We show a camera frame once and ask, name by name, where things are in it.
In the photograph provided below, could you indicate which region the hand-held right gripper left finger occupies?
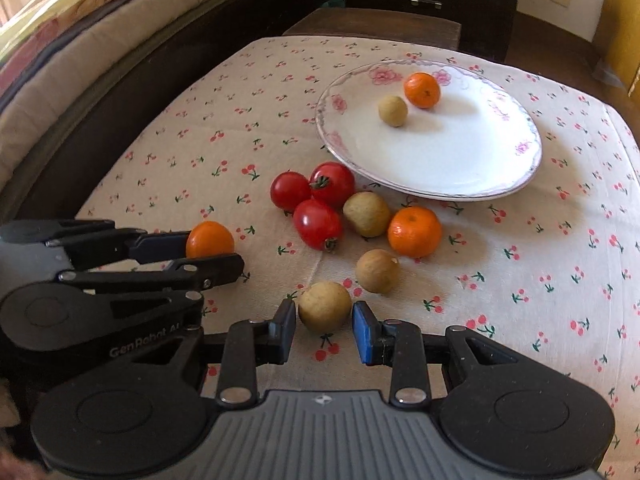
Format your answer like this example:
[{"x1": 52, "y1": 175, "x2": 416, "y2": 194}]
[{"x1": 132, "y1": 299, "x2": 299, "y2": 406}]

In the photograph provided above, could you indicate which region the low wooden stool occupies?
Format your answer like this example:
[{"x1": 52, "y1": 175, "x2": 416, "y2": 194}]
[{"x1": 282, "y1": 7, "x2": 462, "y2": 52}]

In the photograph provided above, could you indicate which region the white floral-rimmed plate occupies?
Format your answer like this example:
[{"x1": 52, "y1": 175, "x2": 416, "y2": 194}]
[{"x1": 315, "y1": 59, "x2": 543, "y2": 202}]

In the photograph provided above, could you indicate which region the red cherry tomato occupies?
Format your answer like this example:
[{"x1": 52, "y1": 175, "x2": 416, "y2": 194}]
[
  {"x1": 270, "y1": 171, "x2": 312, "y2": 212},
  {"x1": 309, "y1": 161, "x2": 356, "y2": 209},
  {"x1": 293, "y1": 199, "x2": 345, "y2": 253}
]

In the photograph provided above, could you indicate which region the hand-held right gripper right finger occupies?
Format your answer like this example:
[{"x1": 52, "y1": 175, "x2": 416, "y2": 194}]
[{"x1": 351, "y1": 301, "x2": 521, "y2": 408}]

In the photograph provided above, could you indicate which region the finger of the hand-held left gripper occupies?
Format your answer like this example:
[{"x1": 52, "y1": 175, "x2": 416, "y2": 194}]
[
  {"x1": 45, "y1": 219, "x2": 193, "y2": 267},
  {"x1": 57, "y1": 253, "x2": 246, "y2": 321}
]

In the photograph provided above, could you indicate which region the yellow wooden wardrobe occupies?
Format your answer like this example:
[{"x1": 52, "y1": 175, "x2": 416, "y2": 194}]
[{"x1": 592, "y1": 0, "x2": 640, "y2": 93}]

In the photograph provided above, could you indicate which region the small orange mandarin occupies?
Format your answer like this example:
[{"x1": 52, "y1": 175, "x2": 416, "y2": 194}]
[
  {"x1": 404, "y1": 72, "x2": 442, "y2": 110},
  {"x1": 185, "y1": 220, "x2": 236, "y2": 260},
  {"x1": 387, "y1": 206, "x2": 444, "y2": 260}
]

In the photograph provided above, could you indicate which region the brown longan fruit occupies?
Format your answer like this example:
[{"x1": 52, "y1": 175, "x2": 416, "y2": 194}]
[
  {"x1": 298, "y1": 281, "x2": 353, "y2": 333},
  {"x1": 377, "y1": 95, "x2": 409, "y2": 128},
  {"x1": 342, "y1": 191, "x2": 392, "y2": 238},
  {"x1": 355, "y1": 249, "x2": 401, "y2": 294}
]

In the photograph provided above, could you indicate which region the cherry-printed tablecloth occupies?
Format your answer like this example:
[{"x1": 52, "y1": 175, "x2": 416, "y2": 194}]
[{"x1": 75, "y1": 35, "x2": 640, "y2": 480}]

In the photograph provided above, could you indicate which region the person's left forearm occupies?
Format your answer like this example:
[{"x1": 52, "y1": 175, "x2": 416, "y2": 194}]
[{"x1": 0, "y1": 442, "x2": 46, "y2": 480}]

